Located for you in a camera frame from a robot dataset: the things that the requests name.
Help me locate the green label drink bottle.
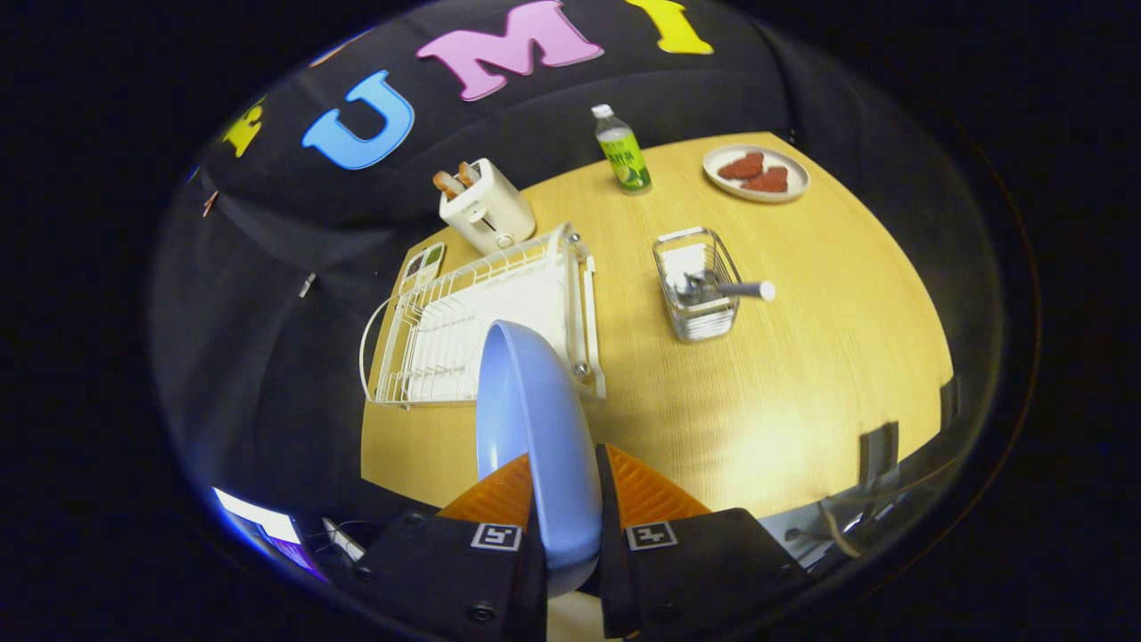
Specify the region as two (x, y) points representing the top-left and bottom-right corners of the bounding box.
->
(592, 104), (653, 194)

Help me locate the computer monitor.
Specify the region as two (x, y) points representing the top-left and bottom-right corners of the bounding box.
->
(212, 487), (313, 572)

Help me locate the metal spoon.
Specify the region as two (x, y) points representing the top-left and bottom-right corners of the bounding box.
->
(667, 270), (776, 307)

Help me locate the small compartment tray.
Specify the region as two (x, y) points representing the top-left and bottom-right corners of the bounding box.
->
(398, 242), (446, 295)

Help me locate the blue plate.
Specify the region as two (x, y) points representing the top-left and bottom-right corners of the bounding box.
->
(475, 320), (603, 598)

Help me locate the white toaster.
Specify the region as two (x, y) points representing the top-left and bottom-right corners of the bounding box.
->
(439, 159), (537, 256)

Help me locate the clear wire basket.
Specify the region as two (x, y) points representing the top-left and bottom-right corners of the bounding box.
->
(653, 226), (743, 343)

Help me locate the white wire dish rack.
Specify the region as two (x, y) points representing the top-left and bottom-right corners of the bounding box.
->
(359, 223), (607, 411)

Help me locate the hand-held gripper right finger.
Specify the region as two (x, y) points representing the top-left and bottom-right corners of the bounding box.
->
(595, 443), (808, 639)

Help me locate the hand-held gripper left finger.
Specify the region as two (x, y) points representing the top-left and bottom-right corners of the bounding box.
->
(352, 452), (549, 642)

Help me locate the white oval plate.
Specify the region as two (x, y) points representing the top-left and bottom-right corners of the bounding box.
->
(702, 144), (810, 204)

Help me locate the black backdrop cloth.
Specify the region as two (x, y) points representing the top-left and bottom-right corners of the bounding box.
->
(152, 0), (1008, 536)

